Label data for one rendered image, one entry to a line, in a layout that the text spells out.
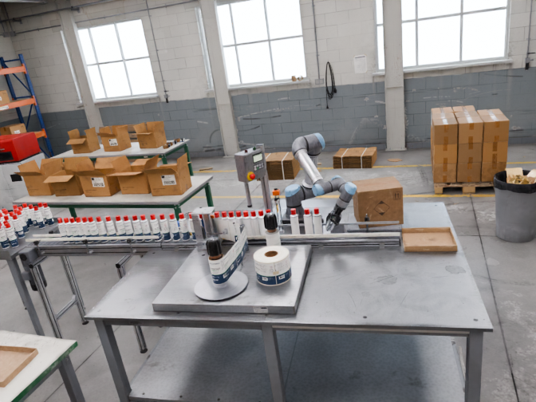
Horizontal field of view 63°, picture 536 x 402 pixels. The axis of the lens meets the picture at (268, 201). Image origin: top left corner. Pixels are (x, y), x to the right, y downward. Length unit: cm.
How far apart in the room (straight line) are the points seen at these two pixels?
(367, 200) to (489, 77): 529
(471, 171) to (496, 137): 48
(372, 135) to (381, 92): 76
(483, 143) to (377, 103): 269
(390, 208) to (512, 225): 194
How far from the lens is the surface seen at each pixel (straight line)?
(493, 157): 593
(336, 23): 802
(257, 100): 854
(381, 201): 301
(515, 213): 471
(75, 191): 534
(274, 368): 249
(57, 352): 259
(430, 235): 300
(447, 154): 586
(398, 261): 270
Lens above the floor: 215
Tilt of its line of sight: 20 degrees down
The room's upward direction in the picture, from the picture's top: 8 degrees counter-clockwise
